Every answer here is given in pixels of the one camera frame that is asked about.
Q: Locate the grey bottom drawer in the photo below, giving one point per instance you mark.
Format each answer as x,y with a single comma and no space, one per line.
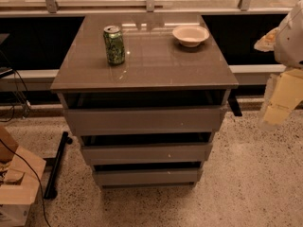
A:
143,177

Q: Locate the grey top drawer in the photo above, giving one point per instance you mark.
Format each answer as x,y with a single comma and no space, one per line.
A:
144,121

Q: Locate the grey drawer cabinet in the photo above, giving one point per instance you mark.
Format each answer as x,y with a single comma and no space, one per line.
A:
158,73

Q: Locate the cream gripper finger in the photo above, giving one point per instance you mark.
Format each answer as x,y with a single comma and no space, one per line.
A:
283,93
267,42

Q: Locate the grey drawer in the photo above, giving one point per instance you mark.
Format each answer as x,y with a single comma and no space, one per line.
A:
146,154
144,121
143,177

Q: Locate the green soda can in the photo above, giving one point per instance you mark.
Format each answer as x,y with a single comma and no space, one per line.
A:
114,45

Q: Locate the white paper bowl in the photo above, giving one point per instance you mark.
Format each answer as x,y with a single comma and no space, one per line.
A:
190,36

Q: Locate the cardboard box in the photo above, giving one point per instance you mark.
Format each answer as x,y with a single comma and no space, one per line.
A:
21,171

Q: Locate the black stand leg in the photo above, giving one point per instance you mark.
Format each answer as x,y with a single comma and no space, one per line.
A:
55,163

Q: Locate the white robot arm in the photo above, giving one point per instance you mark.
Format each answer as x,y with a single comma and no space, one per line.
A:
289,40

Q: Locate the metal window railing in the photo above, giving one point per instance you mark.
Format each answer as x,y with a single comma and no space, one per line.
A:
148,0

